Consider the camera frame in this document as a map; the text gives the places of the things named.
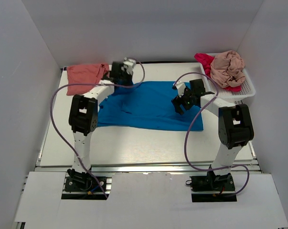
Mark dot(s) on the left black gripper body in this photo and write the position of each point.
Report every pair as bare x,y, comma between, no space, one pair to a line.
124,78

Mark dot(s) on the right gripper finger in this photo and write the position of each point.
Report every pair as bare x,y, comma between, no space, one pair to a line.
187,103
178,103

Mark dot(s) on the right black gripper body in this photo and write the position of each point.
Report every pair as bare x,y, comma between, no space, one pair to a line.
182,101

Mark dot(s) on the blue t-shirt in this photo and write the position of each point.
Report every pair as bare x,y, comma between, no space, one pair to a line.
147,106

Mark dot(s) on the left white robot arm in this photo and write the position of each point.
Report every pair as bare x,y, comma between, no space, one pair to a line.
83,117

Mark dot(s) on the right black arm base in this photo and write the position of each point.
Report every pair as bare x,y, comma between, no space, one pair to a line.
203,191

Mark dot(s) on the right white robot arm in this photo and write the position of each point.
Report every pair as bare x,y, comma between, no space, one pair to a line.
235,128

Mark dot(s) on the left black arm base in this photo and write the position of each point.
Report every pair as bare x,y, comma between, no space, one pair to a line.
74,190

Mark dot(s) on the folded salmon pink t-shirt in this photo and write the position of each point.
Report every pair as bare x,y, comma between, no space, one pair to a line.
84,73

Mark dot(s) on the magenta red t-shirt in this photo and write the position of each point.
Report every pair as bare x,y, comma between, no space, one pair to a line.
206,61

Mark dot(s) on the beige crumpled t-shirt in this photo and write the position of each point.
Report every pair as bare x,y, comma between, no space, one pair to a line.
227,69

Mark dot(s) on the white plastic basket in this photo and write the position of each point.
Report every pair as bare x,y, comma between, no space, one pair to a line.
247,88

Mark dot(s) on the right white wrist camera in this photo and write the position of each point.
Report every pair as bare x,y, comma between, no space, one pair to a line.
180,87

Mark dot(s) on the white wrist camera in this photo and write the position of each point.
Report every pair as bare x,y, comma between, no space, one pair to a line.
129,65
180,87

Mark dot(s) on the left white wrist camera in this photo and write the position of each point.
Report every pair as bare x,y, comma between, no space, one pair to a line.
129,65

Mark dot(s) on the aluminium table frame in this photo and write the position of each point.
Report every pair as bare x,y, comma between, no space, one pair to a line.
145,196

